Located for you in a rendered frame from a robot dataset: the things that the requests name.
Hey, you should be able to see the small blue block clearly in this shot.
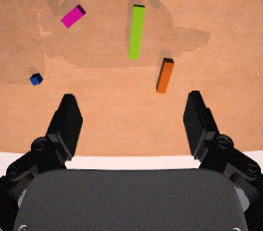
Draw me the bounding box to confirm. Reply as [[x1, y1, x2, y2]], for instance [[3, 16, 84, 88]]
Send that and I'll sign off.
[[29, 73, 43, 86]]

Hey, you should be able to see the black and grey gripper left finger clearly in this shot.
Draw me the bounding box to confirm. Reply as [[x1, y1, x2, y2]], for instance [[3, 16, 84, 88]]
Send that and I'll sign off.
[[0, 94, 83, 231]]

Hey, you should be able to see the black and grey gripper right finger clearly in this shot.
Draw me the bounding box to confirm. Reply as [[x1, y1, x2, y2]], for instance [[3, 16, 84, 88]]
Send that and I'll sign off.
[[183, 91, 263, 231]]

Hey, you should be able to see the magenta rod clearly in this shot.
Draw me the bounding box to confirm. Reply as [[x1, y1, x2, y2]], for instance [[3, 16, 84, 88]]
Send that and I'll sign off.
[[61, 4, 86, 29]]

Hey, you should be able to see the lime green rod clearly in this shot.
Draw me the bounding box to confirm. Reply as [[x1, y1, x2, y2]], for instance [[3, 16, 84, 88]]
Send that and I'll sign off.
[[129, 4, 145, 59]]

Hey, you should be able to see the orange rod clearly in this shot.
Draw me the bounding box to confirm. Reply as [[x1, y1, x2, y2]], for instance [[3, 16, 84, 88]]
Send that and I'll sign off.
[[156, 58, 174, 94]]

